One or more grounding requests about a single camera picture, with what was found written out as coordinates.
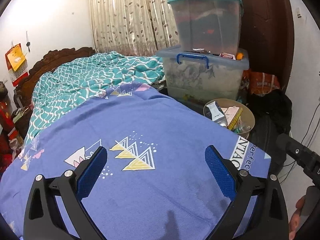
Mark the cluttered wall shelf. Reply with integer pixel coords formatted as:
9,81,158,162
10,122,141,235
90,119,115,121
1,81,24,176

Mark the beige round trash basket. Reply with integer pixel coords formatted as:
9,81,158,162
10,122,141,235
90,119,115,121
203,99,255,139

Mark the beige leaf pattern curtain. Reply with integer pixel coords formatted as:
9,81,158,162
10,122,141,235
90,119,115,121
89,0,179,56

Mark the black bag on floor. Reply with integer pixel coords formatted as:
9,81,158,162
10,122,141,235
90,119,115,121
247,89,292,175

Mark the blue patterned bed sheet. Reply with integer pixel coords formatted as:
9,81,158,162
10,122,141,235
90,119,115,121
1,83,271,239

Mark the clear plastic bottle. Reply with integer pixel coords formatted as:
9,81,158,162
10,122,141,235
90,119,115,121
233,122,251,134

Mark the clear bin blue handle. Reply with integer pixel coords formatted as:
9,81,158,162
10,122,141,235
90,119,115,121
156,45,249,103

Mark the red yellow wall calendar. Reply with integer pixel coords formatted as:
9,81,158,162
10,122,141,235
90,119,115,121
5,43,29,87

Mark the dark wooden door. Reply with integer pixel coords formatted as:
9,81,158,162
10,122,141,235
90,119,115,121
239,0,295,91

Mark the clear bin teal lid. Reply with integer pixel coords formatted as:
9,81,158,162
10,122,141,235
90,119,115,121
167,0,243,55

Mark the person's right hand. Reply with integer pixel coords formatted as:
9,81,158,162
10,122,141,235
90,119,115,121
289,196,305,240

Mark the dark carved wooden headboard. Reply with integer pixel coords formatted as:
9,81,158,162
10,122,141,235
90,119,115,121
14,47,95,108

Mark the dark blue milk carton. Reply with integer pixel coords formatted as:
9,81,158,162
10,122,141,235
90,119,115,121
204,101,228,128

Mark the teal white patterned quilt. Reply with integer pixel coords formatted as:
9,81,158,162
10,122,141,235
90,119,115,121
24,51,165,145

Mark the yellow red medicine box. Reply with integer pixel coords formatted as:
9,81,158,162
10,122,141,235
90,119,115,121
221,106,243,130

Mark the orange plastic bag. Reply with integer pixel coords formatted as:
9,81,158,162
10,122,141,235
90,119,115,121
246,69,280,96

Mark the orange peel half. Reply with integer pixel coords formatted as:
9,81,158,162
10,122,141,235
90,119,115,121
236,53,244,60

